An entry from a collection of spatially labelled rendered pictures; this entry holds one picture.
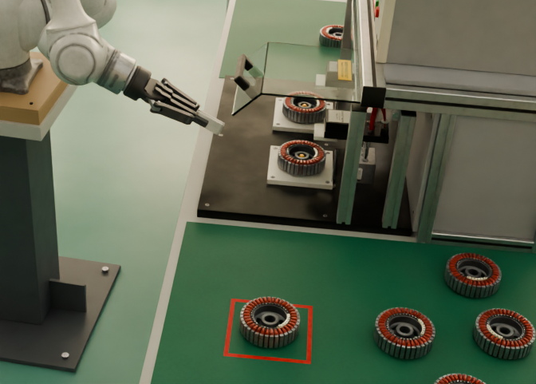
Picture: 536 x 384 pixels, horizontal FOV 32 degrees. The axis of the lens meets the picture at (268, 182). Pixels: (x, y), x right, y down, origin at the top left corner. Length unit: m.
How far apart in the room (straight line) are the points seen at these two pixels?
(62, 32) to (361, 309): 0.81
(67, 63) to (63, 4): 0.13
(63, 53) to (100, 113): 2.06
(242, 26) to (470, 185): 1.16
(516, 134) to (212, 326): 0.72
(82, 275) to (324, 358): 1.45
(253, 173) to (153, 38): 2.46
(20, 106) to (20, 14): 0.22
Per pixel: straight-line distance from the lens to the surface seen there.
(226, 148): 2.29
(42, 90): 2.50
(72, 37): 1.93
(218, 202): 2.10
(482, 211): 2.07
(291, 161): 2.17
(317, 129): 2.18
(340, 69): 2.04
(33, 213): 2.68
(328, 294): 1.91
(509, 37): 1.98
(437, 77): 1.95
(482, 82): 1.96
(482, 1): 1.94
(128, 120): 3.92
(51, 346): 2.86
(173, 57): 4.42
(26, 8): 2.45
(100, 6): 2.53
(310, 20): 3.04
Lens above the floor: 1.98
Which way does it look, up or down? 34 degrees down
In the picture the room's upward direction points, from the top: 5 degrees clockwise
